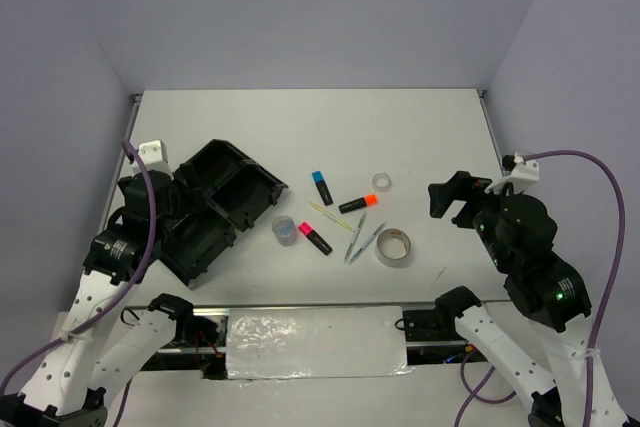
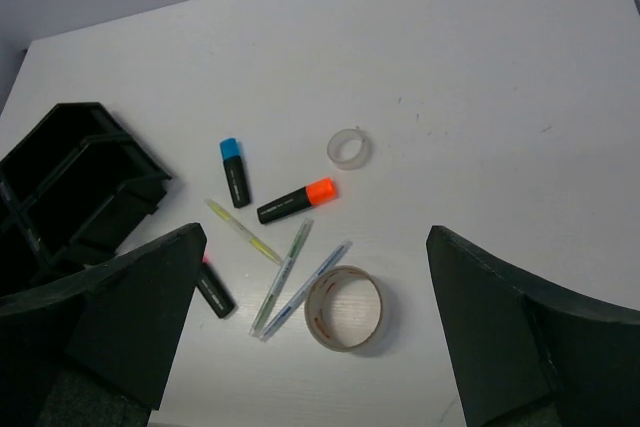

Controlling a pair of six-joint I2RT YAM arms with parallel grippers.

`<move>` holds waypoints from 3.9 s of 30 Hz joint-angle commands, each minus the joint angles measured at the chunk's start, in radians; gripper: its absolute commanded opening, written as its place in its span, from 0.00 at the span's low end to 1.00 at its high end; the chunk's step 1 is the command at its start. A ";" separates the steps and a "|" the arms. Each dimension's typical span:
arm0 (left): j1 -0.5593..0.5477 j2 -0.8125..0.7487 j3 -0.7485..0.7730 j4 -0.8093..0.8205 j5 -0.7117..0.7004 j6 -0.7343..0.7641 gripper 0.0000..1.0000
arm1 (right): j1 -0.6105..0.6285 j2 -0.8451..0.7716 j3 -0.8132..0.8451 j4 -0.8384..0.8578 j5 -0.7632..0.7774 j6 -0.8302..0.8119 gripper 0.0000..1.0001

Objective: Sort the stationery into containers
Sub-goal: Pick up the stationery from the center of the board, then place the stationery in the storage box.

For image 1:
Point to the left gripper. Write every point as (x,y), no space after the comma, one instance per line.
(182,200)

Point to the blue cap highlighter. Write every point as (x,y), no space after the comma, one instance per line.
(322,188)

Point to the metal rail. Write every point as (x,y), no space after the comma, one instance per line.
(226,309)

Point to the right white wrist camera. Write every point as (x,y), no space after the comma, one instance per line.
(519,175)

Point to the blue pen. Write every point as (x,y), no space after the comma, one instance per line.
(367,243)

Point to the small clear tape roll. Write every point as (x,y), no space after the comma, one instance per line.
(381,182)

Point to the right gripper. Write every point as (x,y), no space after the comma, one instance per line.
(461,184)

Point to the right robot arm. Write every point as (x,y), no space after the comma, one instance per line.
(518,233)

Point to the large clear tape roll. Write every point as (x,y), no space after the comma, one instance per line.
(393,248)

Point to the orange cap highlighter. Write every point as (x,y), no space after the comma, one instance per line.
(359,203)

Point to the green pen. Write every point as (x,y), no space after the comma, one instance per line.
(354,237)

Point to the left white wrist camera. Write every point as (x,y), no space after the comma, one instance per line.
(154,155)

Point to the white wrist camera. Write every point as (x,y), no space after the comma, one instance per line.
(519,175)
(154,155)

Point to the white foil-covered block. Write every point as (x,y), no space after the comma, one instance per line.
(342,342)

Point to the pink cap highlighter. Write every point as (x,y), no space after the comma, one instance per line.
(315,238)

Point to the black four-compartment organizer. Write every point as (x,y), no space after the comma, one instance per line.
(223,192)

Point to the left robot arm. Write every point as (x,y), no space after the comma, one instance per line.
(78,378)

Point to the clear round jar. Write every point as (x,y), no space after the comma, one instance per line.
(284,230)

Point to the yellow pen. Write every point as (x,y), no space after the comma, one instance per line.
(331,216)

